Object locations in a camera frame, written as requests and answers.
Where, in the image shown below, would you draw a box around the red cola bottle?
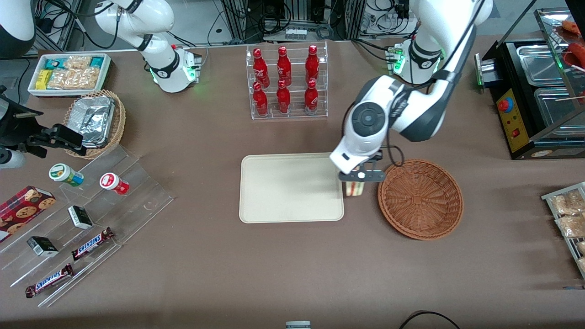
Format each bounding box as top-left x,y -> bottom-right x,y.
253,48 -> 270,87
277,46 -> 292,85
304,80 -> 319,113
254,82 -> 269,116
305,45 -> 320,84
277,80 -> 292,114

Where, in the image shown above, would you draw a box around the green lid snack cup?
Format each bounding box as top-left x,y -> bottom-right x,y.
49,163 -> 85,187

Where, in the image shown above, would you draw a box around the clear acrylic bottle rack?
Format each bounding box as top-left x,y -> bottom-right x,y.
246,41 -> 329,120

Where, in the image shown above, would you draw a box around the steel warmer pan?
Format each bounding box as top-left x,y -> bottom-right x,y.
516,45 -> 568,87
534,87 -> 585,129

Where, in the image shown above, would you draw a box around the grey metal snack rack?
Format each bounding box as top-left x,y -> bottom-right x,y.
542,182 -> 585,279

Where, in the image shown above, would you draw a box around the red lid snack cup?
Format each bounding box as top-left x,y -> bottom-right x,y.
100,173 -> 130,196

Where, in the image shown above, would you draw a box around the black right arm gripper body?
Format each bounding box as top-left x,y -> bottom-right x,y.
0,88 -> 45,149

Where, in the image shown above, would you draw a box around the brown round wicker basket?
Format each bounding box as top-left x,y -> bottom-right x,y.
378,159 -> 464,241

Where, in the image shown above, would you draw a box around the beige plastic tray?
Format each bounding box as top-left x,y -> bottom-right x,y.
239,153 -> 345,223

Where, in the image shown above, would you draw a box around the red sausage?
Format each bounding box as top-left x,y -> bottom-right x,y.
567,41 -> 585,70

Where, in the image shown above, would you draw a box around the clear acrylic stepped display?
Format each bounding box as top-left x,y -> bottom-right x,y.
0,144 -> 175,308

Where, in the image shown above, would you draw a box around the Snickers chocolate bar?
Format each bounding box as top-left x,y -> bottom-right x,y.
71,227 -> 115,261
25,264 -> 75,299

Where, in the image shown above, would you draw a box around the white rectangular snack container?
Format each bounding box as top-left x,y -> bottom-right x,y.
27,53 -> 112,98

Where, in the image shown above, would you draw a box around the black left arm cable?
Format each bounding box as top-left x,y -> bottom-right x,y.
382,130 -> 405,168

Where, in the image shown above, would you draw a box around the black looped cable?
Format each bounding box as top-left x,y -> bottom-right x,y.
399,311 -> 461,329

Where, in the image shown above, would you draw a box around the black food warmer yellow panel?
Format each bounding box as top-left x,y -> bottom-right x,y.
474,7 -> 585,160

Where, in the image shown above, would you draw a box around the clear rice cracker bag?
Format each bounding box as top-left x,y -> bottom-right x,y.
64,56 -> 92,70
47,68 -> 99,90

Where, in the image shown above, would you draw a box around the aluminium foil tray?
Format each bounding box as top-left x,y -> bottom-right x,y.
72,96 -> 116,148

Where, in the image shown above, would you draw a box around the red cookie box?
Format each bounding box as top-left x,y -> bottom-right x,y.
0,186 -> 57,243

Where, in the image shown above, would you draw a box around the small black box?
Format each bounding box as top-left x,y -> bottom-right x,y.
68,206 -> 94,230
27,236 -> 59,258

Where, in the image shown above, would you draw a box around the light tan wicker basket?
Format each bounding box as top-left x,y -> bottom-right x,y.
63,89 -> 127,160

